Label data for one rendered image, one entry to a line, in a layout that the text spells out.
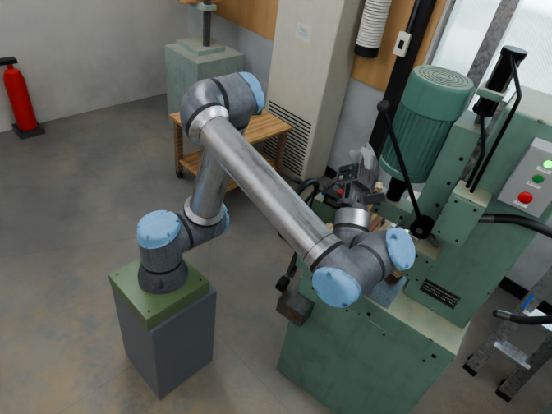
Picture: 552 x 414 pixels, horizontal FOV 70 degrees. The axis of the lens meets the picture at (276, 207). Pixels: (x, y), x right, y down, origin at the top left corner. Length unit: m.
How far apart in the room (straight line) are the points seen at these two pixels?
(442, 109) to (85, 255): 2.11
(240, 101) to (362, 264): 0.53
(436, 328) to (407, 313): 0.10
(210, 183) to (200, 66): 2.06
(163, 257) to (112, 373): 0.84
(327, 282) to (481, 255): 0.63
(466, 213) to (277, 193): 0.53
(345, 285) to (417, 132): 0.60
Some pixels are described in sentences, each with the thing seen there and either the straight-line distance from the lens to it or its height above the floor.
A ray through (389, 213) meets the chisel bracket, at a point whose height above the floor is 1.03.
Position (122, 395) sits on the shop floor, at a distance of 2.08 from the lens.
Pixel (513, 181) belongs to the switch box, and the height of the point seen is 1.38.
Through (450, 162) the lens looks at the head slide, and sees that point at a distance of 1.23.
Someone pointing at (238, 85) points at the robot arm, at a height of 1.44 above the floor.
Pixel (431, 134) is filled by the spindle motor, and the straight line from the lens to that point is 1.21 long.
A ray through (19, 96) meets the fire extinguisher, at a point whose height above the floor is 0.34.
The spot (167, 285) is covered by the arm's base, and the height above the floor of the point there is 0.66.
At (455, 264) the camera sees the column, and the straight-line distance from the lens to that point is 1.34.
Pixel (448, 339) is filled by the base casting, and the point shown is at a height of 0.80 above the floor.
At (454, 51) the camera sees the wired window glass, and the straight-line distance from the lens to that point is 2.71.
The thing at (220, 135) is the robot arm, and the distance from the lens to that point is 0.93.
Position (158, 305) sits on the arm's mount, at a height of 0.62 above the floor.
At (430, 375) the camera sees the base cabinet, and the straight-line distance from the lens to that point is 1.55.
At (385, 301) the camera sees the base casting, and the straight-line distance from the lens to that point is 1.45.
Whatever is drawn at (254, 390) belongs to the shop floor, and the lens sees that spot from 2.06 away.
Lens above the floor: 1.86
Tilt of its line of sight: 39 degrees down
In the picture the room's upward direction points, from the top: 10 degrees clockwise
